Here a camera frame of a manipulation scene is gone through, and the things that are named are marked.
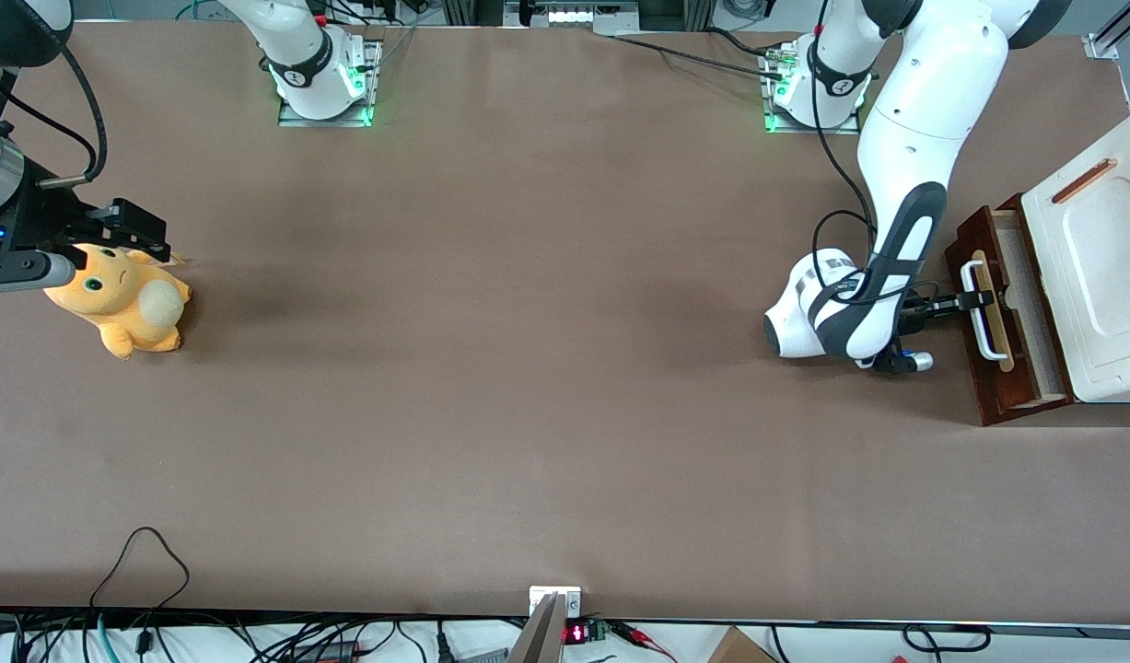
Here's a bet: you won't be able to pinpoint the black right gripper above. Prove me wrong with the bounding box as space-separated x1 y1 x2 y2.
0 155 173 265

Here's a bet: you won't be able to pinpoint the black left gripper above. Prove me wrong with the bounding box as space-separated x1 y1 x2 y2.
901 290 996 337

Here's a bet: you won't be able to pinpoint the white drawer handle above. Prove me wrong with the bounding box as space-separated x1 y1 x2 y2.
961 261 1006 362

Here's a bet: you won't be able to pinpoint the light wood handle plate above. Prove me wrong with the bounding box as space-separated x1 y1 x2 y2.
970 253 1017 374

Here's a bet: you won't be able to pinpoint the dark wooden drawer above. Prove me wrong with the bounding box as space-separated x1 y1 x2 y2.
956 207 1074 411

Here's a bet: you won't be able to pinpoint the dark wooden drawer case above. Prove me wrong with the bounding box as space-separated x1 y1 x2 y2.
945 193 1081 427

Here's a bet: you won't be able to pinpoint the yellow plush toy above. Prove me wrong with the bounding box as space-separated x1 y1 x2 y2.
43 242 193 361

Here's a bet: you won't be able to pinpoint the white cabinet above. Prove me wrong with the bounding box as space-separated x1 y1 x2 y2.
1020 99 1130 406

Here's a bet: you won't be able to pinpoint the brown cardboard box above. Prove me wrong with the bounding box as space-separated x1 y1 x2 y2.
707 626 777 663

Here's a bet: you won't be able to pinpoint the aluminium profile bar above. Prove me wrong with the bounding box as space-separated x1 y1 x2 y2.
507 594 565 663

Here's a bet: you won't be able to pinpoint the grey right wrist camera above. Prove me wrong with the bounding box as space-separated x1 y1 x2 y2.
0 250 76 296

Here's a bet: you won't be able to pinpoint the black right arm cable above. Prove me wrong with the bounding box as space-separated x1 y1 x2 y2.
0 46 108 190

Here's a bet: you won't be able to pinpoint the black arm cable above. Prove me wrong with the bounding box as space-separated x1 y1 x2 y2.
809 0 943 309
0 46 108 190

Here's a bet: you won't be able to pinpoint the copper bar handle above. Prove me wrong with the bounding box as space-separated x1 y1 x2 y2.
1053 158 1120 205

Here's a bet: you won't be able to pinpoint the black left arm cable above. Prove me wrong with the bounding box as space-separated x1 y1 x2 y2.
809 0 943 309

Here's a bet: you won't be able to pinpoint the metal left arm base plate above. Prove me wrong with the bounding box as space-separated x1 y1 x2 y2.
765 41 862 136

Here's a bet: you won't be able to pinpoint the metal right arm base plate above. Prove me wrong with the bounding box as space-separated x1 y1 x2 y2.
277 39 383 128

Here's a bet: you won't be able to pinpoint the aluminium frame profile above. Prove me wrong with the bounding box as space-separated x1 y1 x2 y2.
1085 0 1130 61

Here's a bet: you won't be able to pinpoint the black looped cable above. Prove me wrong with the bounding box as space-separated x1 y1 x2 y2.
90 527 191 611

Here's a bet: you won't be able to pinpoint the black flat-looped cable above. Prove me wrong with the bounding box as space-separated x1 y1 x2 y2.
903 624 992 653

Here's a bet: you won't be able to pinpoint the black straight table cable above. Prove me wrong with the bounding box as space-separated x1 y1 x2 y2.
611 35 786 79

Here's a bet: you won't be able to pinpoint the red clip wires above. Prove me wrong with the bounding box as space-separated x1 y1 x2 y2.
611 622 676 662

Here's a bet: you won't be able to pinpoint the white metal bracket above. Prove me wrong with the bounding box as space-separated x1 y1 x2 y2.
530 587 582 618

